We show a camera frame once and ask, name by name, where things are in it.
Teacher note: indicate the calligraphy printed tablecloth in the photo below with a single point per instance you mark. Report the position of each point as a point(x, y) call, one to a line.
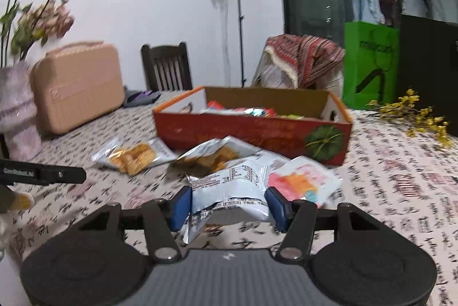
point(393, 202)

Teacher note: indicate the yellow flower sprig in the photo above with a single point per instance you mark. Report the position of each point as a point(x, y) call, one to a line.
point(418, 113)

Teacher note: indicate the person's left hand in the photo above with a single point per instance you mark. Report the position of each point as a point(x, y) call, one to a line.
point(22, 201)

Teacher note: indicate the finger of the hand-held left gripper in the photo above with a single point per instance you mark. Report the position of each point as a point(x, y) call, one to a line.
point(21, 162)
point(60, 175)

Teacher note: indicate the pink textured vase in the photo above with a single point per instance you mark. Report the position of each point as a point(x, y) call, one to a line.
point(18, 113)

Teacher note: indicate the green white snack packet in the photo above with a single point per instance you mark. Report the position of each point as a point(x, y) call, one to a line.
point(291, 116)

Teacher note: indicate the dark framed glass door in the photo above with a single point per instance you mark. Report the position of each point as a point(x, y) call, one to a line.
point(311, 5)

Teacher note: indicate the dark wooden chair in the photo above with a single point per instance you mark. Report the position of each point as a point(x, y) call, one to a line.
point(164, 66)

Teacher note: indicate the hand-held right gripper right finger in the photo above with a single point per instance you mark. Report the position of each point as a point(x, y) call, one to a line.
point(279, 209)

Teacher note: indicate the orange red cardboard box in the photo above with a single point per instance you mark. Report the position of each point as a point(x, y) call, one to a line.
point(243, 134)

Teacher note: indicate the black paper bag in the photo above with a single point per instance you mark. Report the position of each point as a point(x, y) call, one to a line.
point(429, 70)

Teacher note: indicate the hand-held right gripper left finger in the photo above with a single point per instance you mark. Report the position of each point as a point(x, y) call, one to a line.
point(180, 207)

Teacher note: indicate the large red snack bag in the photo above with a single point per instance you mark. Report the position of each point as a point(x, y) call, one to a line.
point(250, 112)

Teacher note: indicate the clear-window chip snack pouch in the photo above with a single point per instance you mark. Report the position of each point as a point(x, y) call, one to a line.
point(211, 157)
point(132, 156)

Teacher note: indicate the pink hard-shell suitcase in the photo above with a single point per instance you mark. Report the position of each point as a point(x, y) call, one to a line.
point(78, 88)

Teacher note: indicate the silver white printed snack pouch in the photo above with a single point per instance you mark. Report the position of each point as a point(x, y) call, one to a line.
point(229, 191)

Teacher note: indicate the green paper bag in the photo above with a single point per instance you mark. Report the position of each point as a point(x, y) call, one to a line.
point(368, 66)

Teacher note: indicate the grey purple pouch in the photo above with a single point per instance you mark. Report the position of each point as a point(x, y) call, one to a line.
point(141, 98)

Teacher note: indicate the pink orange snack pouch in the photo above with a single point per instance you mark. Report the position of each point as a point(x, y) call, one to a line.
point(304, 181)

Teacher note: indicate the red patterned cloth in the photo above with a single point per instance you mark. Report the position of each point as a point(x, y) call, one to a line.
point(307, 55)

